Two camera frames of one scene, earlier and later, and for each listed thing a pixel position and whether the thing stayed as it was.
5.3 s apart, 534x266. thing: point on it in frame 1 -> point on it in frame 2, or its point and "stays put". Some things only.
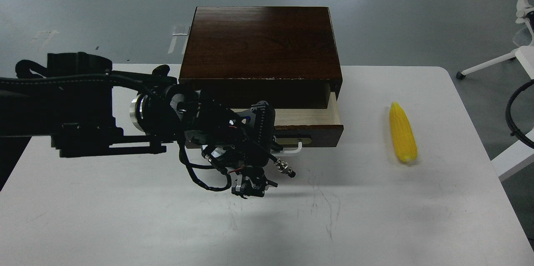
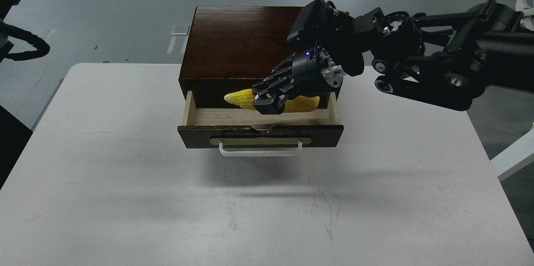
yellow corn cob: (404, 137) -> (244, 99)
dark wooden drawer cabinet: (267, 57) stays put
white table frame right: (516, 157) stays put
